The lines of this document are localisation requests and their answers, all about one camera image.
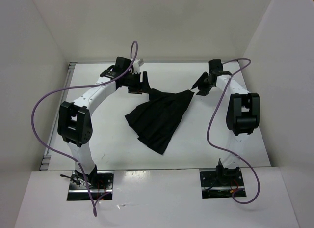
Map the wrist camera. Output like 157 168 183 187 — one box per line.
100 57 144 80
208 59 232 76

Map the metal base plate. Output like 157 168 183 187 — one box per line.
66 171 114 201
199 170 246 199

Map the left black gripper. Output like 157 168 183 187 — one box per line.
123 71 152 95

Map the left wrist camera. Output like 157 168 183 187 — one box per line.
100 57 144 80

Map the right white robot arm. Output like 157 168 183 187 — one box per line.
192 71 260 187

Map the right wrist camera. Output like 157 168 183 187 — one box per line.
208 59 232 76

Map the black pleated skirt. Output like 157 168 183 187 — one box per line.
125 89 194 155

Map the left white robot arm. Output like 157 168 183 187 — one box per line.
57 70 150 189

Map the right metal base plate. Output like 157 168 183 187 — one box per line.
199 170 246 199

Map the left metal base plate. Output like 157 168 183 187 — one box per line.
66 171 114 201

